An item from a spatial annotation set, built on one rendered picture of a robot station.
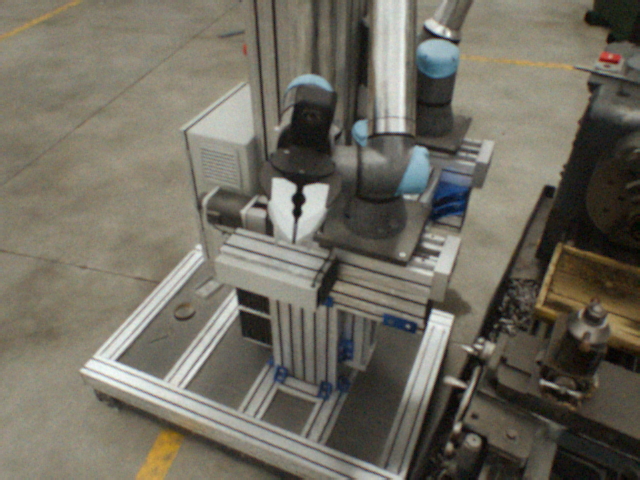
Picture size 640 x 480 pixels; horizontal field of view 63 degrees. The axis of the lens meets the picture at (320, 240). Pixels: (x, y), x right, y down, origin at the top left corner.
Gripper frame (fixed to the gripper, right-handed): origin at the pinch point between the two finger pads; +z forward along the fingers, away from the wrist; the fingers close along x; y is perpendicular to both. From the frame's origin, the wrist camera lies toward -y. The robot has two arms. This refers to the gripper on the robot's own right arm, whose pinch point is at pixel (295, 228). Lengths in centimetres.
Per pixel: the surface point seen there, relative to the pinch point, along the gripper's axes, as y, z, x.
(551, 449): 64, -17, -59
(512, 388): 56, -25, -50
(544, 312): 60, -52, -67
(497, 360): 55, -32, -48
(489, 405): 62, -24, -47
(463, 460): 71, -16, -43
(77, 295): 174, -139, 101
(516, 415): 61, -22, -52
